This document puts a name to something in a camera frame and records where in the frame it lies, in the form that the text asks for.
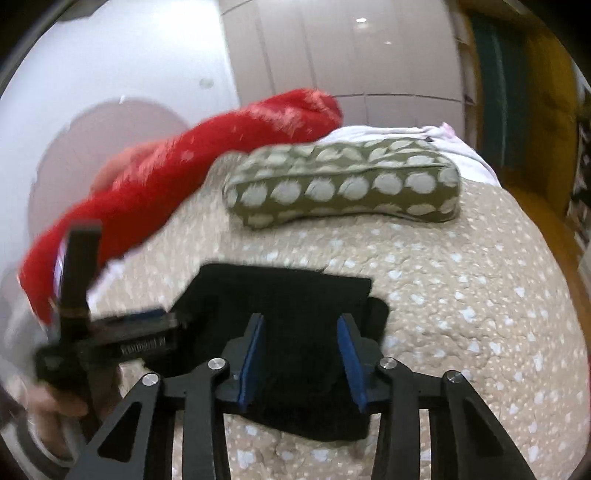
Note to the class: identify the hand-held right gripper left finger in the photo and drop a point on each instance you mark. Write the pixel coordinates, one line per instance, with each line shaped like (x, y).
(251, 364)

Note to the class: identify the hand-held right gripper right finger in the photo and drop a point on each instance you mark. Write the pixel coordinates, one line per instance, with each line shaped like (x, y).
(352, 364)

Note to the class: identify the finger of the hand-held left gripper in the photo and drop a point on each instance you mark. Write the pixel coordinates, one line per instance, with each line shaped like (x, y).
(138, 325)

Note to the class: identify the black pants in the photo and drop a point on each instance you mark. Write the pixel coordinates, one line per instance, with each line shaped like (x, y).
(300, 318)

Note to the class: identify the person's left hand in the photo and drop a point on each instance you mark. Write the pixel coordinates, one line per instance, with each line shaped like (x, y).
(57, 408)

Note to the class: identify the beige spotted bedspread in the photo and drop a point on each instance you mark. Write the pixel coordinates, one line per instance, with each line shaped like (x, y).
(461, 300)

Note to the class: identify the red fluffy blanket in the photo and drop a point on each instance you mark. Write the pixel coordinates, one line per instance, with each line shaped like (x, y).
(152, 184)

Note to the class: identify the green white-dotted pillow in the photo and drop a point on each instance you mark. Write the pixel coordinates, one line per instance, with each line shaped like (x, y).
(341, 184)

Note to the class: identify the pale pink headboard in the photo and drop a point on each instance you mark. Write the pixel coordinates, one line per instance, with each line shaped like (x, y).
(83, 138)

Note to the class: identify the white pink folded cloth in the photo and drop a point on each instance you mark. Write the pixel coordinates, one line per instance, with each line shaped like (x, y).
(461, 152)

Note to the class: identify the teal door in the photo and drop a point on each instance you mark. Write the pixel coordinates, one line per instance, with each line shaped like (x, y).
(498, 92)

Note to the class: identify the white wardrobe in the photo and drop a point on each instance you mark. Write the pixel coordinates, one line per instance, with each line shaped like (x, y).
(346, 50)

